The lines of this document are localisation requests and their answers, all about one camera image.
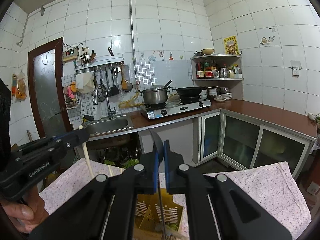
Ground steel cooking pot with lid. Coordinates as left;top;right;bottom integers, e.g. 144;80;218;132
139;80;172;105

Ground chrome faucet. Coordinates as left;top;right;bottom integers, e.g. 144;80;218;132
92;83;116;120

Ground dark wooden glass door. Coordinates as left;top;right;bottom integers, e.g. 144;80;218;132
28;38;73;138

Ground person left hand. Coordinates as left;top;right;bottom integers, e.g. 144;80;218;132
1;186;49;233

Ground orange snack bags on wall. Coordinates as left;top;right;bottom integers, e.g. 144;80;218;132
11;71;27;100

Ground yellow perforated utensil holder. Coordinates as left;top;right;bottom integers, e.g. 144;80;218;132
132;189;185;239

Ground wooden bowl on shelf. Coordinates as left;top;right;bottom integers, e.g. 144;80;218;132
201;48;215;55

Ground yellow wall poster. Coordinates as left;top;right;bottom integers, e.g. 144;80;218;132
223;36;240;55

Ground long wooden stick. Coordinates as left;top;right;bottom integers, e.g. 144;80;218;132
78;125;96;178

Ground pink floral tablecloth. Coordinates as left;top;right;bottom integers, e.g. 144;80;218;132
40;158;311;239

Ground kitchen counter with cabinets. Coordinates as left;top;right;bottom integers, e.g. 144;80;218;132
89;99;317;178

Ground wall utensil rack shelf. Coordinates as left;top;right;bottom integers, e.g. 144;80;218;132
74;55;124;72

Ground wall timer box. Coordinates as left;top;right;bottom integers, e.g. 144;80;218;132
62;48;79;62

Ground steel gas stove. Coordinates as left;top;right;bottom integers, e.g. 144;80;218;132
140;97;212;120

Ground corner shelf with condiments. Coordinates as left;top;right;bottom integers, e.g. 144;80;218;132
190;53;244;100

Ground metal knife blade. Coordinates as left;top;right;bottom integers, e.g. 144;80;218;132
149;129;167;239

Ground wire grid wall rack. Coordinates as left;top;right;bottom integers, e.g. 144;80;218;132
62;72;95;124

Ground steel kitchen sink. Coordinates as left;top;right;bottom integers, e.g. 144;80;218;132
82;115;133;135

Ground black wok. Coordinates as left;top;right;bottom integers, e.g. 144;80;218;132
175;87;206;98

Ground stacked white plates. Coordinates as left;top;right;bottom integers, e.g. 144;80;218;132
200;87;232;101

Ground white wall power socket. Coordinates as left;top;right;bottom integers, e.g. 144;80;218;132
290;60;302;77

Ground grey wall pipe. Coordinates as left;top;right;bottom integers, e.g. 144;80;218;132
129;0;138;81

